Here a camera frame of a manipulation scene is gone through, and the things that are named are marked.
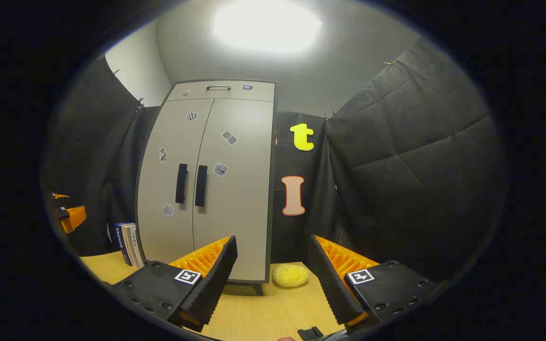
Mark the ceiling light panel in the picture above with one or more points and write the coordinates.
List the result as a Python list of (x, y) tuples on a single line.
[(266, 23)]

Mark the yellow sponge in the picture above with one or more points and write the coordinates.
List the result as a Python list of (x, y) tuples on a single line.
[(290, 275)]

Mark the grey double-door shoe cabinet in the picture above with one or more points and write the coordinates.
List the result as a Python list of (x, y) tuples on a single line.
[(274, 213)]

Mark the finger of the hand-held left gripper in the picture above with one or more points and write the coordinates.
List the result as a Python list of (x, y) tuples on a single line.
[(60, 195), (75, 218)]

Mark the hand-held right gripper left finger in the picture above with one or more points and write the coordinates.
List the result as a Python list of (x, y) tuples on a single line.
[(216, 279)]

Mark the grey shoe cabinet door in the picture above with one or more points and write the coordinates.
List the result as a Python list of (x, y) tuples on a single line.
[(164, 189), (240, 213)]

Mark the blue book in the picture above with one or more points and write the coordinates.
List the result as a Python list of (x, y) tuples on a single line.
[(120, 241)]

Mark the white book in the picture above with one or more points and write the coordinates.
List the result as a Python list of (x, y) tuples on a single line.
[(134, 246)]

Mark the grey cabinet drawer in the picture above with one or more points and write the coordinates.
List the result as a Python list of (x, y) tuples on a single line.
[(197, 92)]

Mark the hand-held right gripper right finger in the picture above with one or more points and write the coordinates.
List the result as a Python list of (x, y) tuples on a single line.
[(332, 284)]

